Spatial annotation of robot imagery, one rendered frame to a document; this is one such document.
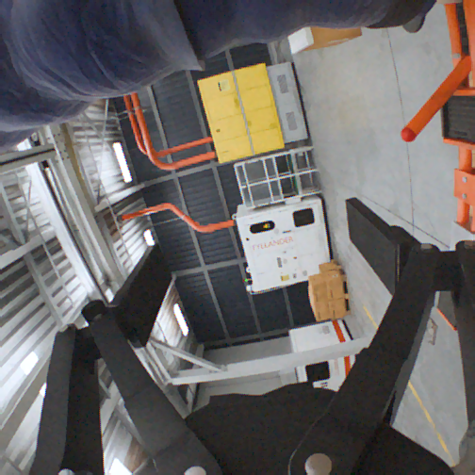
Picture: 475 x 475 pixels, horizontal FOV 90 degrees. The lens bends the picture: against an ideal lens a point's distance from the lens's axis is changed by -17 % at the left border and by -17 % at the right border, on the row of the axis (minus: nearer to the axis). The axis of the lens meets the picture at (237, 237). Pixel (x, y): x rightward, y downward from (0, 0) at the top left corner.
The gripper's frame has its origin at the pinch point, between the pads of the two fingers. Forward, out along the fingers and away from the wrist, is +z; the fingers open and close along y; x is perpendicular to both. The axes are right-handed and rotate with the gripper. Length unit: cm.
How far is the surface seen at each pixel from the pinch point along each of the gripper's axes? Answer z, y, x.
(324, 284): 553, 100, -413
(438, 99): 21.1, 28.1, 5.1
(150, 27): 14.2, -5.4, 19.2
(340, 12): 18.3, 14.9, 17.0
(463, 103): 22.1, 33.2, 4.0
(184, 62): 19.4, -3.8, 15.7
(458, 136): 23.6, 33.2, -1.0
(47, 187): 169, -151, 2
